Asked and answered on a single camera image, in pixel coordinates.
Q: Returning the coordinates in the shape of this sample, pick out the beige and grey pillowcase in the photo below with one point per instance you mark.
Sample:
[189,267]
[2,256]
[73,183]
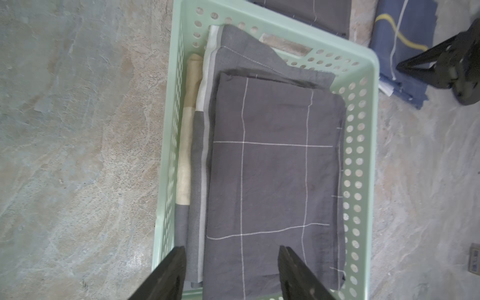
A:
[194,75]

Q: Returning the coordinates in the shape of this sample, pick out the plain grey pillowcase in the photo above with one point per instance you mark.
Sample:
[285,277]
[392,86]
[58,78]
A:
[228,49]

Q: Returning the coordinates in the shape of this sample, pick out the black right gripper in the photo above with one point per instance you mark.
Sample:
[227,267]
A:
[454,63]

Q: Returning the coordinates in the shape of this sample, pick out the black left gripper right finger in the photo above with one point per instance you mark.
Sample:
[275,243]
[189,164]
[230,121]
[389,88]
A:
[297,280]

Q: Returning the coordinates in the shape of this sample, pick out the dark grey checked pillowcase back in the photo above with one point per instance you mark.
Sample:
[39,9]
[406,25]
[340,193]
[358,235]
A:
[332,16]

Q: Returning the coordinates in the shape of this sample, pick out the small printed card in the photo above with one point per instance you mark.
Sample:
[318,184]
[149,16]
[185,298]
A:
[474,259]

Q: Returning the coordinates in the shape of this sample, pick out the light green plastic basket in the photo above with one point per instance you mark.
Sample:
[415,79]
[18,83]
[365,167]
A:
[356,69]

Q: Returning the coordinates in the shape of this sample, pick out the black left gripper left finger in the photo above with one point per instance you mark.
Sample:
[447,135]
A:
[167,280]

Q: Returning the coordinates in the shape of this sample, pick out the blue pillowcase yellow stripe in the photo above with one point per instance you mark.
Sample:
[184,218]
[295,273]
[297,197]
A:
[402,30]

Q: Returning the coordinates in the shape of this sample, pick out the dark grey checked pillowcase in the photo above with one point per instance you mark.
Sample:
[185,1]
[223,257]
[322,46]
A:
[332,16]
[276,176]

